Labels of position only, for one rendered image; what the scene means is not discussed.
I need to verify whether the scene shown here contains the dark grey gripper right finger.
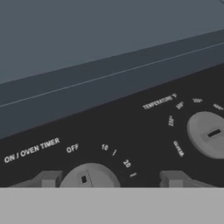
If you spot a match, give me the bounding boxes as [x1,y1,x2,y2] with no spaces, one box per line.
[159,170,217,188]

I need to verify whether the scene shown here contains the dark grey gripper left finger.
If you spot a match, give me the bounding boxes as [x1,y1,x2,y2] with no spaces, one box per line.
[8,170,64,188]

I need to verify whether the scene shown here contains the grey timer knob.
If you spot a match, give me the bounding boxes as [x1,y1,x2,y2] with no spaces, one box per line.
[59,162,122,188]

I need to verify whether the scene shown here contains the black toaster oven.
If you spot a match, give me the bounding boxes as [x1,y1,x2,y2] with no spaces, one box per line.
[0,0,224,188]

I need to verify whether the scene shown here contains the grey temperature knob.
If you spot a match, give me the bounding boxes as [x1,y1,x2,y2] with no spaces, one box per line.
[186,110,224,160]

